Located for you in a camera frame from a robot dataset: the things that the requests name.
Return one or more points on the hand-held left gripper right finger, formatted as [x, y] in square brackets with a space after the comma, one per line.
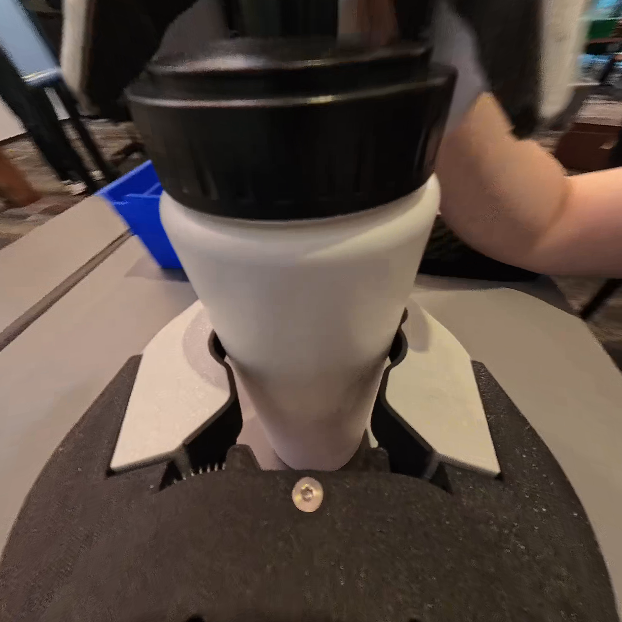
[442, 403]

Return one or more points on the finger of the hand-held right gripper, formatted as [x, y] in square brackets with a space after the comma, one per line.
[520, 58]
[116, 48]

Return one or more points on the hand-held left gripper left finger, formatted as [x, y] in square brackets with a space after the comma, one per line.
[170, 393]

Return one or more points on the white plastic bottle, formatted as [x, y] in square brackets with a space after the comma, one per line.
[301, 291]

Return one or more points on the blue plastic bin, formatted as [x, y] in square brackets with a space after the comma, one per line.
[141, 214]

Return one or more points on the black bottle lid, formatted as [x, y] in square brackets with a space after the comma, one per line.
[291, 141]

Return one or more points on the person's right forearm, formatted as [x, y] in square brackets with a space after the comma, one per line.
[534, 218]

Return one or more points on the black framed sign easel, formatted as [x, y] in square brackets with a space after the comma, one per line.
[29, 48]

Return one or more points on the black office chair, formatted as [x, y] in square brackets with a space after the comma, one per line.
[600, 296]

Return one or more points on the wooden post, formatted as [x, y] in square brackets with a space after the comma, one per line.
[17, 180]

